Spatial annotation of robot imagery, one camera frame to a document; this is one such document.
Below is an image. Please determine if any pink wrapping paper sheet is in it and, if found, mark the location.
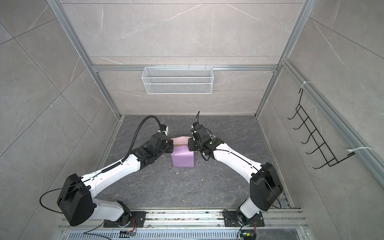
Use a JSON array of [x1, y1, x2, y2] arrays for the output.
[[171, 137, 195, 168]]

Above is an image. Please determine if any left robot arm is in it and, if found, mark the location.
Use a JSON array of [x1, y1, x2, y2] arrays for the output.
[[57, 131, 173, 227]]

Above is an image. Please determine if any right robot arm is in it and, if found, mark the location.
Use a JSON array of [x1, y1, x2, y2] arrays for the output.
[[188, 122, 284, 225]]

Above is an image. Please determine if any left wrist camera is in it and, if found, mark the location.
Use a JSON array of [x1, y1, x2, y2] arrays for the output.
[[159, 124, 169, 136]]

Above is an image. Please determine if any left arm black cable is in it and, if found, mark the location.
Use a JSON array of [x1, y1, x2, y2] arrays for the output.
[[121, 115, 163, 163]]

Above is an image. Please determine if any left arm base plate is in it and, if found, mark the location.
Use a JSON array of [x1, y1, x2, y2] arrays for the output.
[[103, 211, 147, 228]]

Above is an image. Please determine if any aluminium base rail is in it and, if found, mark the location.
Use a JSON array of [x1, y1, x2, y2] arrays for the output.
[[57, 209, 313, 240]]

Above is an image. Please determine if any white wire mesh basket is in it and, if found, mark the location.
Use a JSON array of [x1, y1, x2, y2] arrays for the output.
[[142, 67, 214, 95]]

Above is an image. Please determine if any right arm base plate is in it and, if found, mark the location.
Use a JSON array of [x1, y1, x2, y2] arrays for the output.
[[222, 210, 265, 227]]

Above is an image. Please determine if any black wire hook rack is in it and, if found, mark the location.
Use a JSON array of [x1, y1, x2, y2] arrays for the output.
[[287, 89, 355, 170]]

